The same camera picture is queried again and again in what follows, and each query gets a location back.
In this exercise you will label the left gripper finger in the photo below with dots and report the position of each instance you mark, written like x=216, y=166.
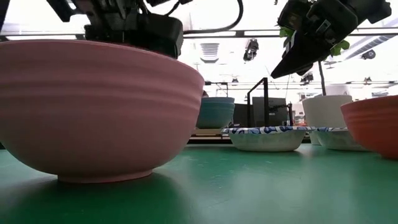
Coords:
x=158, y=34

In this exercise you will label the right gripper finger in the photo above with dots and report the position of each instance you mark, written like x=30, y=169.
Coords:
x=298, y=56
x=306, y=71

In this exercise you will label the blue patterned paper bowl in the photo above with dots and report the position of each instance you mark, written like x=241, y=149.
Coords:
x=335, y=140
x=267, y=141

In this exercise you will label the red plastic bowl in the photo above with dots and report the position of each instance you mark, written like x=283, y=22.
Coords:
x=373, y=124

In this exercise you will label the blue plastic bowl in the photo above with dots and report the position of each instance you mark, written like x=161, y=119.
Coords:
x=217, y=100

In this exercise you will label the pink plastic bowl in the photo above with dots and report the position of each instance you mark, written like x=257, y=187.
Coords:
x=93, y=109

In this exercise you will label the green plastic bowl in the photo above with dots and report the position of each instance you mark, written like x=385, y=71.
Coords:
x=216, y=116

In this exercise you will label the black ceiling spotlight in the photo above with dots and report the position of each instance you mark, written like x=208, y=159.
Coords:
x=307, y=78
x=250, y=49
x=368, y=54

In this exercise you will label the small green leafy tree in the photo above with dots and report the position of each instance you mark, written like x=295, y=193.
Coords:
x=322, y=77

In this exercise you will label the white plant pot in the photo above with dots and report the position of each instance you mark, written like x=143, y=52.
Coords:
x=326, y=112

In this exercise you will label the dark background monitor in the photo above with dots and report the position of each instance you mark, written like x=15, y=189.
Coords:
x=259, y=112

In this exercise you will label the black overhead beam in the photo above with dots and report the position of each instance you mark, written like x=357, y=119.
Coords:
x=240, y=33

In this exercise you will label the green table mat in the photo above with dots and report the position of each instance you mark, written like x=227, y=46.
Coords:
x=248, y=186

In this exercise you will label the wooden shelf with black frame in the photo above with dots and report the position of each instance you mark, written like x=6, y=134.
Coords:
x=266, y=102

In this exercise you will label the black metal table frame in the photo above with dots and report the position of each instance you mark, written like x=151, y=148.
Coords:
x=211, y=140

